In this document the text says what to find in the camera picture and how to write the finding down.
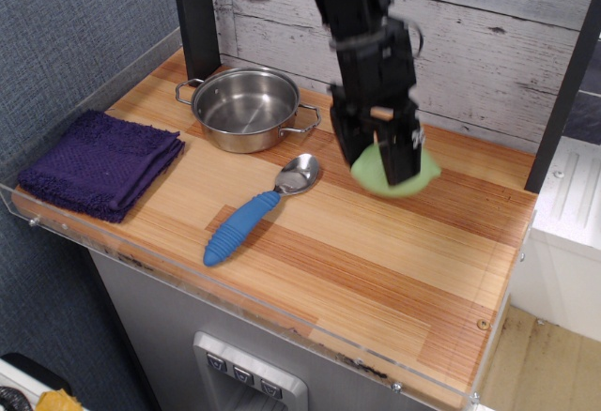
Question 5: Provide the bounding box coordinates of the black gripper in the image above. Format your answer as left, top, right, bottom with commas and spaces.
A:
330, 19, 424, 186

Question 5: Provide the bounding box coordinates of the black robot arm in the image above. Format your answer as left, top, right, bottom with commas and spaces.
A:
315, 0, 423, 186

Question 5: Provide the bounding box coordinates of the stainless steel pot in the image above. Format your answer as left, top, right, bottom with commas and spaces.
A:
175, 68, 321, 154

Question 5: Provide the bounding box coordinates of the folded purple towel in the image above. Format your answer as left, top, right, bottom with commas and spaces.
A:
18, 110, 185, 223

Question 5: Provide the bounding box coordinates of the grey cabinet with dispenser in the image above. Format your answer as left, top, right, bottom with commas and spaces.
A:
91, 251, 428, 410

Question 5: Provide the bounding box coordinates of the clear acrylic table guard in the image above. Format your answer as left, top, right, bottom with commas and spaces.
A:
1, 23, 534, 410

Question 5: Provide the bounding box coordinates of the black and yellow object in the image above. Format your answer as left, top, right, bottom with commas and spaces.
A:
1, 353, 73, 410

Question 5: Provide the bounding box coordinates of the blue handled metal spoon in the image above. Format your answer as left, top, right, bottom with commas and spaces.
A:
203, 154, 320, 267

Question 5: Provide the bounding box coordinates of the black right vertical post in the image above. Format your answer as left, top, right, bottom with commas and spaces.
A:
524, 0, 600, 193

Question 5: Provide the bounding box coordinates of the black vertical post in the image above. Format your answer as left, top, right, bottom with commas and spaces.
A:
176, 0, 222, 79
524, 0, 600, 193

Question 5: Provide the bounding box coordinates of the black left vertical post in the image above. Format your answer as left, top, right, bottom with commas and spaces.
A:
176, 0, 222, 79

